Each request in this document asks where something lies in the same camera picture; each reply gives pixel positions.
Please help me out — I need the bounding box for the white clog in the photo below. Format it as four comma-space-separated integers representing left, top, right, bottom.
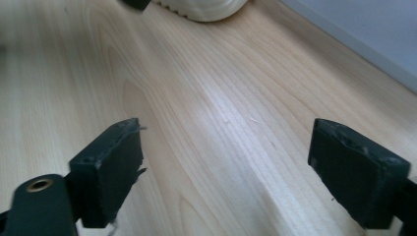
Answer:
153, 0, 249, 24

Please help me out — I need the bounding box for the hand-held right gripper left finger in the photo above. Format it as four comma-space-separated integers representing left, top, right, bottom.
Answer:
68, 117, 148, 229

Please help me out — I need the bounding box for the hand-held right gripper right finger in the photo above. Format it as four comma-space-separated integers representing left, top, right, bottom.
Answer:
307, 117, 412, 230

